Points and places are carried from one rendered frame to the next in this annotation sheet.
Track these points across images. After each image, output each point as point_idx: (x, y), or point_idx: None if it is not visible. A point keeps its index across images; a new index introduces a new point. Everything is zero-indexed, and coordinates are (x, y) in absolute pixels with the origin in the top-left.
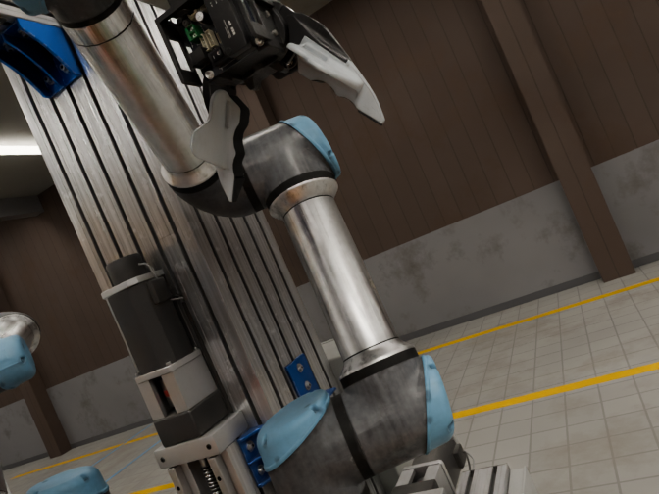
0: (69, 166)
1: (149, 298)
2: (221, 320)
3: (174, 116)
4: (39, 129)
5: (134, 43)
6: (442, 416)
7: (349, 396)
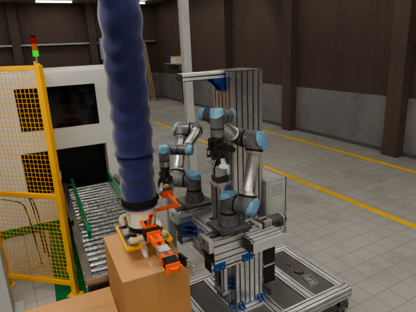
0: (216, 106)
1: None
2: (231, 162)
3: (225, 132)
4: (214, 93)
5: None
6: (249, 211)
7: (238, 197)
